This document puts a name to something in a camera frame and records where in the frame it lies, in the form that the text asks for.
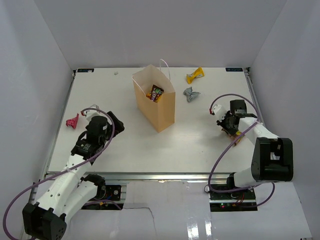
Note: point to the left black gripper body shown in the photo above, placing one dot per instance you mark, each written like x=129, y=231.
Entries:
x=107, y=136

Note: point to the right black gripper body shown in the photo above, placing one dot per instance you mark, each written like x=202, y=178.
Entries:
x=225, y=124

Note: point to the orange fruit candy bag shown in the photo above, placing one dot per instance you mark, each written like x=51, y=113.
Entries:
x=235, y=136

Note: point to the small magenta wrapper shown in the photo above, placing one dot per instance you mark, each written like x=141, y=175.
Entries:
x=72, y=122

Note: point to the yellow snack bar wrapper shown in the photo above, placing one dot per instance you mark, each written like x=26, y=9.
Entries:
x=148, y=95

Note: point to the silver wrapper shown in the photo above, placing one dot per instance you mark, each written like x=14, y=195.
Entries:
x=190, y=94

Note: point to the purple M&M's packet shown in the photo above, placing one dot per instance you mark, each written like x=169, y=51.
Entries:
x=156, y=91

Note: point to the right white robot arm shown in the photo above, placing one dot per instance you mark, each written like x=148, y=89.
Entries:
x=272, y=159

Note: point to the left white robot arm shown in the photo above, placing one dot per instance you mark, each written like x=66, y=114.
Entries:
x=48, y=217

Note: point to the brown paper bag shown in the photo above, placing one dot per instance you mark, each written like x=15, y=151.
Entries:
x=161, y=115

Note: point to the small yellow candy wrapper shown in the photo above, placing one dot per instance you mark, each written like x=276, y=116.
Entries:
x=198, y=73

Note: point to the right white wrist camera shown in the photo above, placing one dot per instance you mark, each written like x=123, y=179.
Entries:
x=219, y=112

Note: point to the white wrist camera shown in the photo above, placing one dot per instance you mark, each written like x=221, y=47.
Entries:
x=219, y=112
x=90, y=113

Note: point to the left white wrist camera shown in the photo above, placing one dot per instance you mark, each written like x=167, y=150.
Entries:
x=90, y=113

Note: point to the aluminium front rail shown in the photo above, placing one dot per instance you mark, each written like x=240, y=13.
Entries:
x=153, y=176

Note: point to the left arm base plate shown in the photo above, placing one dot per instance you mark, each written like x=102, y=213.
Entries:
x=108, y=198

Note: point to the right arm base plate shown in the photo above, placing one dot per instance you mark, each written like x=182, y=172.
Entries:
x=240, y=201

